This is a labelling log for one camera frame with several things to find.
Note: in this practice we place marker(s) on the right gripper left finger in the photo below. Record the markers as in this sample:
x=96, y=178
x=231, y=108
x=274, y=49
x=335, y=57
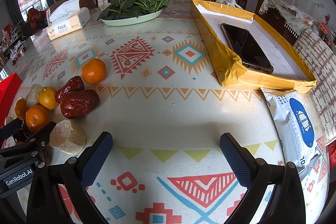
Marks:
x=46, y=205

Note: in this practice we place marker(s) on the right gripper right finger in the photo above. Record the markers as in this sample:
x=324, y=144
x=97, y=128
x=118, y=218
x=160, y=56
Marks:
x=286, y=203

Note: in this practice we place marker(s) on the orange tangerine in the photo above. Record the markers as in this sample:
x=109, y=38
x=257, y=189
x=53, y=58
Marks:
x=20, y=108
x=36, y=118
x=94, y=71

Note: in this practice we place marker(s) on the beige rice cake puff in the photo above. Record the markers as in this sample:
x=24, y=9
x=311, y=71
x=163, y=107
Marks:
x=68, y=137

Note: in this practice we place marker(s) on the pale rice cake puff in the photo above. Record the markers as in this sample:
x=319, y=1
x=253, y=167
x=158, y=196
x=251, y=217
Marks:
x=33, y=96

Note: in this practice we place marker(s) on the yellow-orange tangerine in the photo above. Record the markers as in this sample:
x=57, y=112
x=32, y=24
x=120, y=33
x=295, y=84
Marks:
x=47, y=98

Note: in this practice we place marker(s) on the red tray box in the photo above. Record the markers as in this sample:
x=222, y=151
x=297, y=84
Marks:
x=8, y=90

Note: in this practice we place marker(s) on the large red jujube date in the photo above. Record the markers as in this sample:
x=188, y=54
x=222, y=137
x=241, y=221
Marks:
x=74, y=105

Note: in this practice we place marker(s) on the cleaning wipes pack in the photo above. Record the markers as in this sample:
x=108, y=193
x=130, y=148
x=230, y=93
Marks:
x=295, y=129

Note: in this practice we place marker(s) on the white tissue box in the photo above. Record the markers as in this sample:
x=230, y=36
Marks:
x=67, y=18

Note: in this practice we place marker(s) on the black smartphone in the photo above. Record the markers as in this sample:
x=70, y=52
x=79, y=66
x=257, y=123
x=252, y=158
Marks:
x=241, y=41

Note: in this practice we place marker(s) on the patterned chair at right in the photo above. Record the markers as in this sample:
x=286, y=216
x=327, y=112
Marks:
x=321, y=61

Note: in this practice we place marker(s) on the white plate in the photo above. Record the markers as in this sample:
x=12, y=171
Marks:
x=131, y=21

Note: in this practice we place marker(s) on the green spinach leaves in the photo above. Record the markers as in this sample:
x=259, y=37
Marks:
x=124, y=9

